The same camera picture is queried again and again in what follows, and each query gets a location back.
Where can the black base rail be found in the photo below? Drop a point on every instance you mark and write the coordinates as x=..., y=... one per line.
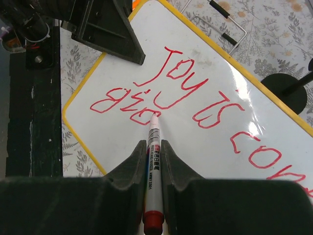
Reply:
x=34, y=144

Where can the black round microphone stand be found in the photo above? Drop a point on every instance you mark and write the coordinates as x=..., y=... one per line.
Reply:
x=290, y=90

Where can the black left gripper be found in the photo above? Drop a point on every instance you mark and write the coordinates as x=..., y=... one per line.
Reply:
x=100, y=24

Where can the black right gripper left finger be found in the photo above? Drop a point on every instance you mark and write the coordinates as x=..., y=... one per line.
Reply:
x=108, y=205

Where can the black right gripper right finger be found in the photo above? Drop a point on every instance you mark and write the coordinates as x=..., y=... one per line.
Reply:
x=194, y=205

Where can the floral patterned table mat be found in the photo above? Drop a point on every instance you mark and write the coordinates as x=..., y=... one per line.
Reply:
x=279, y=40

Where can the wire whiteboard easel stand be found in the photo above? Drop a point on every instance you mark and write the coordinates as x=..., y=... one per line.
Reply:
x=206, y=24

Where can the yellow framed whiteboard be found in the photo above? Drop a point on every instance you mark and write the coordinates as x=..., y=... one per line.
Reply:
x=218, y=118

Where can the red whiteboard marker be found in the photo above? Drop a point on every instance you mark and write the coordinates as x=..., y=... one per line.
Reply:
x=153, y=216

